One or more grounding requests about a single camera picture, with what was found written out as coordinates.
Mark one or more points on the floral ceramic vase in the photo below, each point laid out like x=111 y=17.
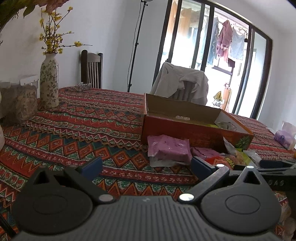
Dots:
x=49 y=89

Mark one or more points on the dark wooden chair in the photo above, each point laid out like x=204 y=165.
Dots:
x=91 y=68

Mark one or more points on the chair with beige jacket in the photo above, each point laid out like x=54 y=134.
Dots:
x=179 y=83

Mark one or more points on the studio light on stand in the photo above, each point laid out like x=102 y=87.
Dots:
x=143 y=5

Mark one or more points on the purple snack packet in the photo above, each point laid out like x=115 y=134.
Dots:
x=167 y=148

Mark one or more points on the hanging grey blue shirt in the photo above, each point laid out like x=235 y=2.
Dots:
x=237 y=46

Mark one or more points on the purple tissue pack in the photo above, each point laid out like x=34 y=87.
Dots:
x=286 y=136

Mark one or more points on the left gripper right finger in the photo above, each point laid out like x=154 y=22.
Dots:
x=208 y=175

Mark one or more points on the white orange cracker packet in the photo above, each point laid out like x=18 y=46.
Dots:
x=226 y=125

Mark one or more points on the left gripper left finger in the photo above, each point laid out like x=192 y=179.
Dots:
x=81 y=178

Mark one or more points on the pink artificial flowers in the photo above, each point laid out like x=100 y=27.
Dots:
x=11 y=8

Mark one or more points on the patterned red tablecloth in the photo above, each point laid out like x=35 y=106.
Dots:
x=85 y=125

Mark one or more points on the orange cardboard box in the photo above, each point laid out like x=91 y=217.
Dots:
x=186 y=120

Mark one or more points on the yellow flower branches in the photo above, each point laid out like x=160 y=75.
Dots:
x=51 y=37

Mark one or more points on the black framed sliding door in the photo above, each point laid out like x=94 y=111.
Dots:
x=237 y=86

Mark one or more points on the hanging blue garment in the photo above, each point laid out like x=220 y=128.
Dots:
x=213 y=42

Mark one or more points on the clear jar of seeds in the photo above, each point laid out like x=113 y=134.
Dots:
x=19 y=100

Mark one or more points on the red cartoon snack bag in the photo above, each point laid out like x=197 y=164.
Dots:
x=228 y=160

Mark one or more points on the hanging pink shirt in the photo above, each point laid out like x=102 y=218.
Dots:
x=224 y=41

